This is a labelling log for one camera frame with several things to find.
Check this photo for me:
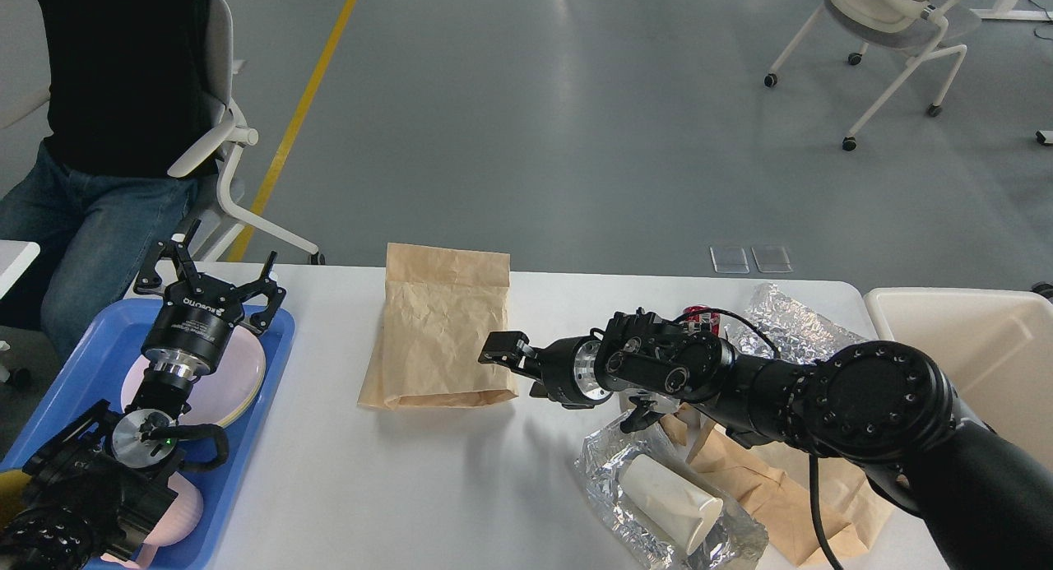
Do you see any white side table corner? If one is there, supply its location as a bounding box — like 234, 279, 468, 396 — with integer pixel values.
0, 239, 40, 298

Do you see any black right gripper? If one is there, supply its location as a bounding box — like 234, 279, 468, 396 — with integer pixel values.
479, 331, 610, 409

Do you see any person in black hoodie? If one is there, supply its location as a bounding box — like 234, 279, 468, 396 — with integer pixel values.
1, 0, 211, 359

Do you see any crushed red soda can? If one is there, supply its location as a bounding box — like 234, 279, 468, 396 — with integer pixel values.
682, 304, 721, 336

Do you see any clear floor plate right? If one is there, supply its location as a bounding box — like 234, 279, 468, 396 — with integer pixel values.
751, 245, 794, 274

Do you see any teal mug yellow inside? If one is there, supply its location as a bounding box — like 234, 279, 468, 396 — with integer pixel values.
0, 468, 29, 529

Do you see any foil tray front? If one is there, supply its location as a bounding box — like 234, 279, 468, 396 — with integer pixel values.
576, 413, 768, 569

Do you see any white office chair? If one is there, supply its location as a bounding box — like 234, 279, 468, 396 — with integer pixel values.
763, 0, 981, 151
21, 0, 323, 264

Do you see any crumpled foil container back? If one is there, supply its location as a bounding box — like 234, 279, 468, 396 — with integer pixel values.
742, 284, 866, 363

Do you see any flat brown paper bag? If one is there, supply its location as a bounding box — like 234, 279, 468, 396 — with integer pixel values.
689, 425, 893, 566

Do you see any clear floor plate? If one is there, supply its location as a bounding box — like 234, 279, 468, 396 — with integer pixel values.
708, 245, 751, 275
751, 245, 794, 274

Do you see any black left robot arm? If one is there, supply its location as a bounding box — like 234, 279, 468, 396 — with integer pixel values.
2, 234, 294, 569

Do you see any white office chair left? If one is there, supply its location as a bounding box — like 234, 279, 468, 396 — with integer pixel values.
21, 0, 323, 264

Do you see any pink ribbed mug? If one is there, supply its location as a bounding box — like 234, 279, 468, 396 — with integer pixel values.
100, 472, 203, 569

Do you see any white paper cup lying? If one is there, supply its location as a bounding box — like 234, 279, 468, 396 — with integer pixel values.
619, 454, 726, 554

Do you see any pink ceramic plate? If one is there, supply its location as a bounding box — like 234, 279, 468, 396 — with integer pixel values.
120, 326, 266, 427

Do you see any large brown paper bag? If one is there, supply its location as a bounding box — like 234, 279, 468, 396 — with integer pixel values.
358, 243, 518, 411

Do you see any white office chair right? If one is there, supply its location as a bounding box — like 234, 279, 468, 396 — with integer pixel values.
763, 0, 981, 151

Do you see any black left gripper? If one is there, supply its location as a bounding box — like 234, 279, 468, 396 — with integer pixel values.
135, 219, 289, 382

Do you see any beige plastic bin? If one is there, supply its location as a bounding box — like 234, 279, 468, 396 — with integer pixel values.
865, 286, 1052, 471

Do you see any crumpled brown paper ball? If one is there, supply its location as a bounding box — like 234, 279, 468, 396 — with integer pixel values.
657, 404, 701, 449

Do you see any blue plastic tray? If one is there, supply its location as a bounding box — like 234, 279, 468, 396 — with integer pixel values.
2, 298, 296, 569

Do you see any clear floor plate left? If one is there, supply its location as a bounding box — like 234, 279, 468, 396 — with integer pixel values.
708, 245, 751, 275

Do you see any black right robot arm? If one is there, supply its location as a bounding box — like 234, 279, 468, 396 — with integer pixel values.
479, 311, 1052, 569

